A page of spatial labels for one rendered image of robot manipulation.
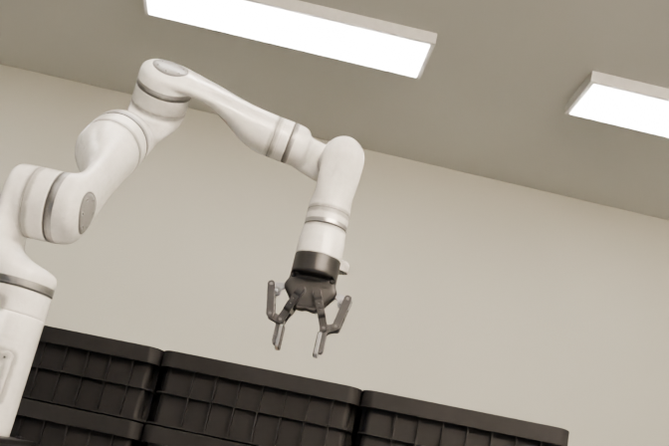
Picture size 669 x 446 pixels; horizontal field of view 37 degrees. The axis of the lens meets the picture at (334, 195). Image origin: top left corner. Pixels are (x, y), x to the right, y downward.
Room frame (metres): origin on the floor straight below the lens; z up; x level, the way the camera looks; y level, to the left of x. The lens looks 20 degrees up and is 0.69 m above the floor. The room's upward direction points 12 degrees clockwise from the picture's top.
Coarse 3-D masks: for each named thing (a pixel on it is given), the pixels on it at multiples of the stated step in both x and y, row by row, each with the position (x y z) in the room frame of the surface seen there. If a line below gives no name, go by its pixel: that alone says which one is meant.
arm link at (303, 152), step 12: (300, 132) 1.49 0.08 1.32; (288, 144) 1.49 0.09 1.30; (300, 144) 1.49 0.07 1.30; (312, 144) 1.53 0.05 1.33; (324, 144) 1.55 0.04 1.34; (288, 156) 1.51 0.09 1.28; (300, 156) 1.51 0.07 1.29; (312, 156) 1.54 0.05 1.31; (300, 168) 1.54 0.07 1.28; (312, 168) 1.55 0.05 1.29
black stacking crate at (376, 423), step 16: (368, 416) 1.44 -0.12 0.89; (384, 416) 1.44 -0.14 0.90; (400, 416) 1.44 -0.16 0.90; (416, 416) 1.43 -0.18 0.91; (368, 432) 1.44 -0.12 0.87; (384, 432) 1.44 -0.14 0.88; (400, 432) 1.43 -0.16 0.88; (416, 432) 1.43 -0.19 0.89; (432, 432) 1.43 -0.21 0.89; (448, 432) 1.43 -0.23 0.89; (464, 432) 1.42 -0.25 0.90; (480, 432) 1.42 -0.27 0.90; (496, 432) 1.42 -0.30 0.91
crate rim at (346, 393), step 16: (176, 352) 1.46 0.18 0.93; (192, 368) 1.46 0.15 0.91; (208, 368) 1.46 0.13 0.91; (224, 368) 1.46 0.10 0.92; (240, 368) 1.45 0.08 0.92; (256, 368) 1.45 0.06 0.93; (272, 384) 1.45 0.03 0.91; (288, 384) 1.44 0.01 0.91; (304, 384) 1.44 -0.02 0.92; (320, 384) 1.44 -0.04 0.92; (336, 384) 1.44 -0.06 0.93; (352, 400) 1.44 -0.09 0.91
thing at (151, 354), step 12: (48, 336) 1.49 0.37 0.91; (60, 336) 1.49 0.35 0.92; (72, 336) 1.48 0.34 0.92; (84, 336) 1.48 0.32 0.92; (96, 336) 1.48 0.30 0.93; (84, 348) 1.48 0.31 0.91; (96, 348) 1.48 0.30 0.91; (108, 348) 1.48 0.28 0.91; (120, 348) 1.47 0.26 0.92; (132, 348) 1.47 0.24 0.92; (144, 348) 1.47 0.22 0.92; (156, 348) 1.47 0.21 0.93; (144, 360) 1.47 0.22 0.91; (156, 360) 1.48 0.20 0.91
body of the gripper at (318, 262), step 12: (300, 252) 1.51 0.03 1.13; (312, 252) 1.50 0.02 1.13; (300, 264) 1.51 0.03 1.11; (312, 264) 1.50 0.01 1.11; (324, 264) 1.50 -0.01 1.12; (336, 264) 1.51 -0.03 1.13; (300, 276) 1.52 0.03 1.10; (312, 276) 1.52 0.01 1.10; (324, 276) 1.50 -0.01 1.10; (336, 276) 1.52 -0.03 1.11; (288, 288) 1.53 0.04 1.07; (312, 288) 1.52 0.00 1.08; (324, 288) 1.52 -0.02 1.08; (300, 300) 1.52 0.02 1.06; (312, 300) 1.52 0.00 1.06; (324, 300) 1.52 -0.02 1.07; (312, 312) 1.53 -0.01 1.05
